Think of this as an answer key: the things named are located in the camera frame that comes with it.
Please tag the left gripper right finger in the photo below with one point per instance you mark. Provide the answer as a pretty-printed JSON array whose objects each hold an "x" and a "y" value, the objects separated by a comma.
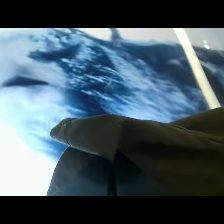
[{"x": 126, "y": 180}]

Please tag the olive green garment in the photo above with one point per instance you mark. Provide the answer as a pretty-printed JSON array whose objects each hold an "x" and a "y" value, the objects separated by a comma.
[{"x": 166, "y": 146}]

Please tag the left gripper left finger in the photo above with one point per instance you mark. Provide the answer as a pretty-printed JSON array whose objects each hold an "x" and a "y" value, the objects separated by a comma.
[{"x": 83, "y": 176}]

